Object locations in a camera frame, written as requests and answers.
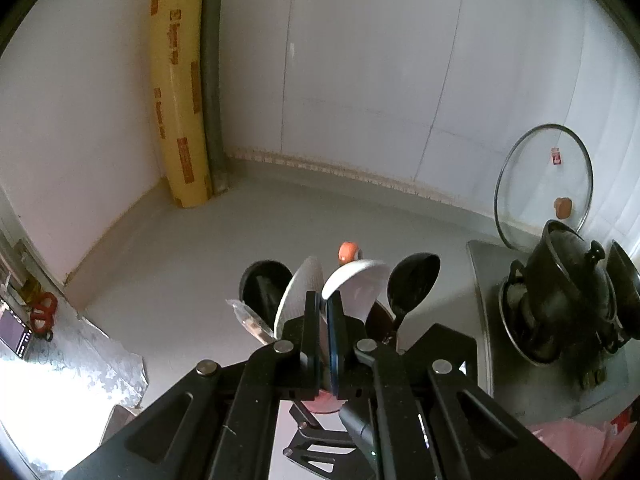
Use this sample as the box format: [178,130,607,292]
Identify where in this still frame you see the aluminium foil sheet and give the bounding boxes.
[0,310,149,413]

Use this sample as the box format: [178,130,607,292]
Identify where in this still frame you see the black wok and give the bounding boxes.
[606,240,640,323]

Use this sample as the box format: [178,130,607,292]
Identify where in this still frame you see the black plastic spoon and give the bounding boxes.
[239,259,294,333]
[387,252,442,346]

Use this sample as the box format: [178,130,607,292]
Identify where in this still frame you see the glass pan lid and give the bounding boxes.
[494,123,595,252]

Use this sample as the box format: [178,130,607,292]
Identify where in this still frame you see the black pot with lid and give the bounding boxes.
[524,219,619,356]

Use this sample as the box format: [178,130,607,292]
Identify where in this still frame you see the stainless steel gas stove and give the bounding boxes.
[466,239,640,417]

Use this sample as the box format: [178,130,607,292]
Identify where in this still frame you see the yellow cling film roll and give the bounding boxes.
[150,0,213,208]

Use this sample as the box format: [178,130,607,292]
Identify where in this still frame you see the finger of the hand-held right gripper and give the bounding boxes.
[397,324,478,377]
[282,400,361,480]

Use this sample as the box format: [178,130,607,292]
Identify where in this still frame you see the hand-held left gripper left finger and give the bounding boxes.
[62,290,323,480]

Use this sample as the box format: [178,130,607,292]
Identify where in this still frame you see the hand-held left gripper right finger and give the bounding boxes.
[327,291,581,480]

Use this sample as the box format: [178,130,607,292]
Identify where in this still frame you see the slim printed white spoon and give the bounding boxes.
[321,259,391,326]

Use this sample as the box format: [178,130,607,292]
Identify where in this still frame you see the white rice paddle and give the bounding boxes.
[274,256,326,343]

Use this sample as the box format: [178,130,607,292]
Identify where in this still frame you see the stove burner pot support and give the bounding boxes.
[499,259,618,367]
[600,310,637,357]

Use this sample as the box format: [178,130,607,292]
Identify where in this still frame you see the glass oil bottle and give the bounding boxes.
[10,239,45,306]

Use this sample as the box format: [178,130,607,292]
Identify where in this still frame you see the red handled scissors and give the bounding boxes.
[29,291,59,342]

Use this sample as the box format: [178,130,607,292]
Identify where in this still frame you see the smartphone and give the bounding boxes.
[0,297,37,359]

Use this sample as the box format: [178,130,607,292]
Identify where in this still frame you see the pink cloth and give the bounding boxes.
[527,402,640,480]

